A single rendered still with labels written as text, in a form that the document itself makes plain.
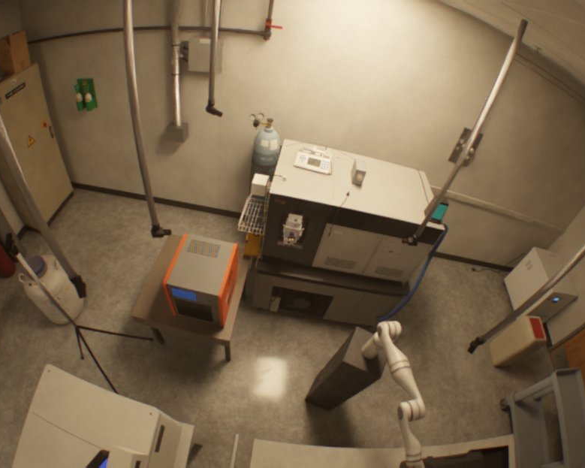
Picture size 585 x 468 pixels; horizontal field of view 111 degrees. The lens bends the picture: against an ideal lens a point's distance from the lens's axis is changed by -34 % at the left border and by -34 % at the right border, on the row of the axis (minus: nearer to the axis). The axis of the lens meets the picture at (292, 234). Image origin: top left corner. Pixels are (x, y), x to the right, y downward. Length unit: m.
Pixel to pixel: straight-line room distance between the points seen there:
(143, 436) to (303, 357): 1.91
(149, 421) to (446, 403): 2.73
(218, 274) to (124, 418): 1.00
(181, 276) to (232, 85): 1.75
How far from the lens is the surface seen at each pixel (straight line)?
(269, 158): 2.63
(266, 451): 1.72
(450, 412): 3.29
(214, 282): 1.77
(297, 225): 1.91
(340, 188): 2.01
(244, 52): 2.70
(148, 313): 2.22
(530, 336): 3.45
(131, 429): 1.25
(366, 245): 2.12
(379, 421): 2.89
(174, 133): 3.09
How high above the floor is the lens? 2.62
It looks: 47 degrees down
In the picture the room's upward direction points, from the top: 13 degrees clockwise
